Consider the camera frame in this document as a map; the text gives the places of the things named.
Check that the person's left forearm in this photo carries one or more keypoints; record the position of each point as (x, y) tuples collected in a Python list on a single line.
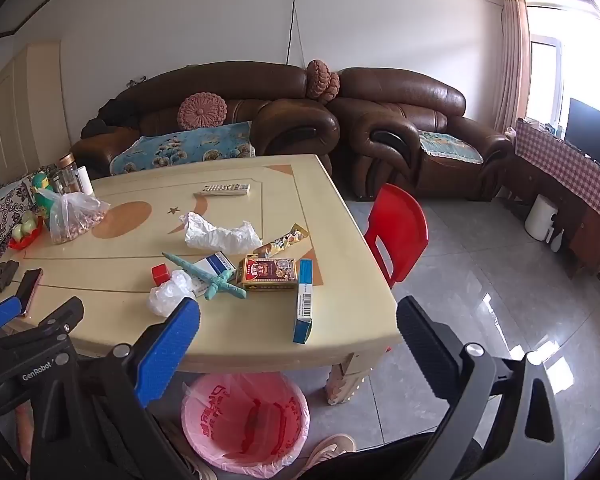
[(25, 430)]

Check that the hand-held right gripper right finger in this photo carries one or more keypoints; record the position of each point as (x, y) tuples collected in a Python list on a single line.
[(425, 345)]

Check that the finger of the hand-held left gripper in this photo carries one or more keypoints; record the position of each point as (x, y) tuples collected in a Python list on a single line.
[(62, 316), (0, 312)]

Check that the dark clothes pile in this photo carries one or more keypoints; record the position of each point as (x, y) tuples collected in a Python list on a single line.
[(112, 115)]

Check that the brown leather armchair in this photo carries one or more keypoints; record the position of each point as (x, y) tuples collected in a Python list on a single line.
[(405, 95)]

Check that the small white and blue box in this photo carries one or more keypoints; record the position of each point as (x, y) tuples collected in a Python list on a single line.
[(219, 262)]

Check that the small red cube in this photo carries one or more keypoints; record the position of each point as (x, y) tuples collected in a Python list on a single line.
[(161, 275)]

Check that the blue floral blanket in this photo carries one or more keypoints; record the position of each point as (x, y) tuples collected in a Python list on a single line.
[(180, 147)]

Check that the pink round cushion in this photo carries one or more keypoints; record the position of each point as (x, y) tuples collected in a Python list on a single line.
[(334, 87), (317, 80), (202, 110)]

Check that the white round appliance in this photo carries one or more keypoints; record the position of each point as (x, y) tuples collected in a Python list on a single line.
[(540, 217)]

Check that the pink curtain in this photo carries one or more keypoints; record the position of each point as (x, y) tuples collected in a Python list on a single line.
[(512, 55)]

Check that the cream wardrobe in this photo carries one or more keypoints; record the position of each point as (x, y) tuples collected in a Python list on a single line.
[(25, 110)]

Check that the red plastic chair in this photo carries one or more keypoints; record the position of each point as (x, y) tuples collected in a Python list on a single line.
[(395, 230)]

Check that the pink lined waste bin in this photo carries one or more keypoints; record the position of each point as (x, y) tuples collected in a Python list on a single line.
[(245, 422)]

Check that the long blue and white box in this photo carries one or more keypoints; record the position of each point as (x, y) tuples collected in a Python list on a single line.
[(304, 305)]

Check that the red checked cloth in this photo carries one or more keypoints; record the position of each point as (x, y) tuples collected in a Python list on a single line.
[(565, 165)]

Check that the white plastic bag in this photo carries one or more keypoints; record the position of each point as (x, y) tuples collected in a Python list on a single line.
[(215, 237)]

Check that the carved beige table leg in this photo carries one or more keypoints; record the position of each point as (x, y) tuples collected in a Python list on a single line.
[(347, 382)]

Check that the pale green fruit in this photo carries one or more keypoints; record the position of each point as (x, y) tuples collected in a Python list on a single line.
[(20, 231), (31, 219)]

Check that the brown wooden cabinet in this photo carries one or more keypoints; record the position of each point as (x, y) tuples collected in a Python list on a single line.
[(590, 240)]

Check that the gold snack wrapper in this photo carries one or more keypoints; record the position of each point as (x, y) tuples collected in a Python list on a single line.
[(280, 242)]

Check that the beige shoe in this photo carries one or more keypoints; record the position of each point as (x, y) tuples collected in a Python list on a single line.
[(332, 447)]

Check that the glass bottle with copper cap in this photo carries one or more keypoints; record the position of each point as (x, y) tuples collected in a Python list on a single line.
[(68, 175)]

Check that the black television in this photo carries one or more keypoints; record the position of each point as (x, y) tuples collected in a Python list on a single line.
[(592, 135)]

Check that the person's dark trouser leg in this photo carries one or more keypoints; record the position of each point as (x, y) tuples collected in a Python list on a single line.
[(380, 462)]

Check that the brown leather sofa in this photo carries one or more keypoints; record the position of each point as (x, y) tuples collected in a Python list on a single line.
[(220, 80)]

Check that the small white bottle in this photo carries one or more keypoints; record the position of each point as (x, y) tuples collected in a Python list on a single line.
[(557, 241)]

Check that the clear plastic bag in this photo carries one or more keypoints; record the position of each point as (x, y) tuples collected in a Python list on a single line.
[(167, 295)]

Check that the green plastic bottle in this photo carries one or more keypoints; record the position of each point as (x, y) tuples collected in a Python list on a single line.
[(41, 187)]

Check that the teal plastic toy sword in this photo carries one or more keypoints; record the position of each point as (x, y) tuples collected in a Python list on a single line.
[(225, 287)]

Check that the window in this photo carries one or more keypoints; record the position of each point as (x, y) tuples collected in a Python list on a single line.
[(545, 75)]

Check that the pink smartphone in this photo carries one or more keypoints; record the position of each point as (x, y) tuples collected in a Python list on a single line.
[(27, 290)]

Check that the white remote control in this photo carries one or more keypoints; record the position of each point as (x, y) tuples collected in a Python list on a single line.
[(222, 189)]

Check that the red fruit tray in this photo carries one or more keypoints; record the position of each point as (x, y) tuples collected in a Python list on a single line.
[(20, 244)]

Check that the red and gold card box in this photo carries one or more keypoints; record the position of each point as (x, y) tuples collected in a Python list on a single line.
[(267, 272)]

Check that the teal seat cover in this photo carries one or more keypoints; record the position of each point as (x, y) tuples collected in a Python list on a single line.
[(450, 147)]

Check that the clear bag of peanuts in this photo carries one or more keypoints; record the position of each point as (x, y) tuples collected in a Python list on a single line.
[(72, 220)]

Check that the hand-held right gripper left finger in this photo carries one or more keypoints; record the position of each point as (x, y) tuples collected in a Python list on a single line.
[(167, 345)]

